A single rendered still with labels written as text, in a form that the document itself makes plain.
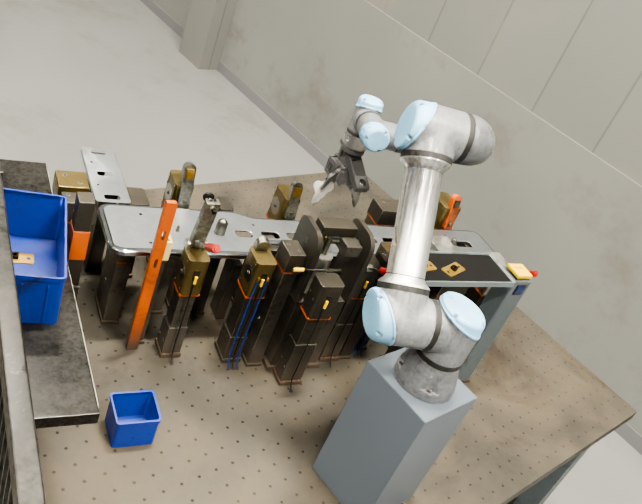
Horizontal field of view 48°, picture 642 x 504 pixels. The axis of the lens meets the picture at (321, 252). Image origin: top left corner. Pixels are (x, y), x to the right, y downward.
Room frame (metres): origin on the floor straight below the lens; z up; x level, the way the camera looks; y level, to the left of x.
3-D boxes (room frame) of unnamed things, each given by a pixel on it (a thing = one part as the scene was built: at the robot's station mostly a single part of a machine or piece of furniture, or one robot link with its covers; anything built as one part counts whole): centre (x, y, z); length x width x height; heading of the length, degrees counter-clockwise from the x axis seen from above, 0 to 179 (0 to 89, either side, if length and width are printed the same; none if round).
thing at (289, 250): (1.63, 0.07, 0.91); 0.07 x 0.05 x 0.42; 36
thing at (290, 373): (1.60, -0.06, 0.89); 0.09 x 0.08 x 0.38; 36
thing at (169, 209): (1.48, 0.38, 0.95); 0.03 x 0.01 x 0.50; 126
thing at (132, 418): (1.21, 0.26, 0.75); 0.11 x 0.10 x 0.09; 126
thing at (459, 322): (1.35, -0.33, 1.27); 0.13 x 0.12 x 0.14; 111
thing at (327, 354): (1.79, -0.14, 0.89); 0.12 x 0.07 x 0.38; 36
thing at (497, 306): (1.96, -0.58, 0.92); 0.08 x 0.08 x 0.44; 36
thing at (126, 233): (1.96, 0.01, 1.00); 1.38 x 0.22 x 0.02; 126
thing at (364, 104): (1.96, 0.03, 1.41); 0.09 x 0.08 x 0.11; 21
